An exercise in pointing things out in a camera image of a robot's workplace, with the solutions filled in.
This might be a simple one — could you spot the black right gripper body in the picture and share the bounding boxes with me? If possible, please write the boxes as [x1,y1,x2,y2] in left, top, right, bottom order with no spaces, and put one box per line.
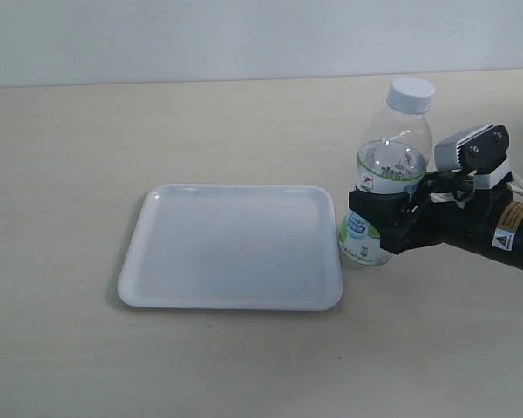
[409,172,513,253]

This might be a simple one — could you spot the clear plastic water bottle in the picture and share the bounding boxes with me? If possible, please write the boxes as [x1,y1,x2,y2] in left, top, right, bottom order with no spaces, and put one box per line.
[339,107,432,266]

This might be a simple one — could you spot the white bottle cap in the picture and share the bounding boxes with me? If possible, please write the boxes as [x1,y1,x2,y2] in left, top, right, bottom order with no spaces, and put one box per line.
[386,77,436,115]

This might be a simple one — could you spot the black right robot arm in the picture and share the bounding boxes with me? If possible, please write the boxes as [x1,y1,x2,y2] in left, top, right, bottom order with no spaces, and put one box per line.
[349,171,523,270]

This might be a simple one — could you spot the white rectangular plastic tray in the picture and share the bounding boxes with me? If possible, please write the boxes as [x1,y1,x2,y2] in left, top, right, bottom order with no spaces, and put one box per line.
[117,184,343,312]

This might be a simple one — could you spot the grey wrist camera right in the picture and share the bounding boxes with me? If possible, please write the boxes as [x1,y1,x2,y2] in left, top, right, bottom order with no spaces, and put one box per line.
[433,124,512,191]

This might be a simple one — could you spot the white cable at right wrist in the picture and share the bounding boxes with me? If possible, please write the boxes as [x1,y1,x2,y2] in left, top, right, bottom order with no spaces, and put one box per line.
[507,172,523,206]

